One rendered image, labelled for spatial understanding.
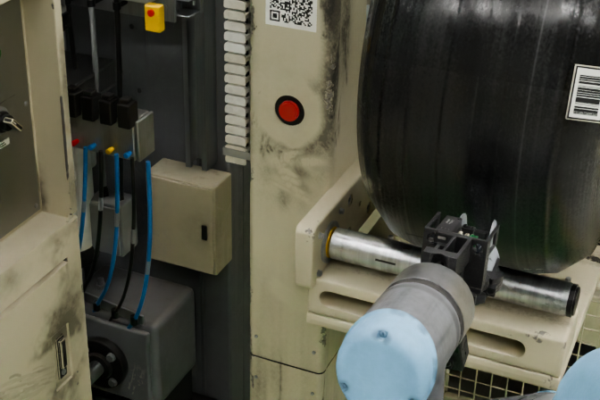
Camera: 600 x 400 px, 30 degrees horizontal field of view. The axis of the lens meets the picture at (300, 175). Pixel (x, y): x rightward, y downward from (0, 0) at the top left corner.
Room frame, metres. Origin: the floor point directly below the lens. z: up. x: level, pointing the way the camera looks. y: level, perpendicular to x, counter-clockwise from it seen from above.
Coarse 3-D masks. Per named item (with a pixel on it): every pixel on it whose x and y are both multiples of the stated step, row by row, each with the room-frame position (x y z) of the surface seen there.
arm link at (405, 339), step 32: (416, 288) 0.90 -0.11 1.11; (384, 320) 0.84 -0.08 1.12; (416, 320) 0.84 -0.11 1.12; (448, 320) 0.88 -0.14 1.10; (352, 352) 0.83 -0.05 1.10; (384, 352) 0.81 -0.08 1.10; (416, 352) 0.81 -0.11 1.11; (448, 352) 0.86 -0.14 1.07; (352, 384) 0.82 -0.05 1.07; (384, 384) 0.81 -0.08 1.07; (416, 384) 0.80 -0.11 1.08
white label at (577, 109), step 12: (576, 72) 1.11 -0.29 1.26; (588, 72) 1.11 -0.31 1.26; (576, 84) 1.11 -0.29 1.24; (588, 84) 1.11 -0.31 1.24; (576, 96) 1.11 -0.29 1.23; (588, 96) 1.11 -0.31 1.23; (576, 108) 1.10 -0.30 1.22; (588, 108) 1.10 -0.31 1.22; (576, 120) 1.10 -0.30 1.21; (588, 120) 1.10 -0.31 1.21
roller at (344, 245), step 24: (336, 240) 1.32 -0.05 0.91; (360, 240) 1.32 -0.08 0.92; (384, 240) 1.31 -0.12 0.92; (360, 264) 1.31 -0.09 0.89; (384, 264) 1.29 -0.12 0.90; (408, 264) 1.28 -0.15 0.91; (504, 288) 1.23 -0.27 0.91; (528, 288) 1.22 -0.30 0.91; (552, 288) 1.21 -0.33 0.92; (576, 288) 1.21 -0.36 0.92; (552, 312) 1.21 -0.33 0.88
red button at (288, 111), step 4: (288, 100) 1.43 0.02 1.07; (280, 104) 1.43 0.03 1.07; (284, 104) 1.43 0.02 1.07; (288, 104) 1.43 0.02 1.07; (292, 104) 1.43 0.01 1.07; (296, 104) 1.43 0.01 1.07; (280, 108) 1.43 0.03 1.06; (284, 108) 1.43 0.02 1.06; (288, 108) 1.43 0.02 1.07; (292, 108) 1.42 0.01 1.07; (296, 108) 1.42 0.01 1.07; (280, 112) 1.43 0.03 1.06; (284, 112) 1.43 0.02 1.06; (288, 112) 1.43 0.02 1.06; (292, 112) 1.42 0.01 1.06; (296, 112) 1.42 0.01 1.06; (284, 116) 1.43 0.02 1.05; (288, 116) 1.43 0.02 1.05; (292, 116) 1.42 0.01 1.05; (296, 116) 1.42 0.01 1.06; (288, 120) 1.43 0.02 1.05; (292, 120) 1.42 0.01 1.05
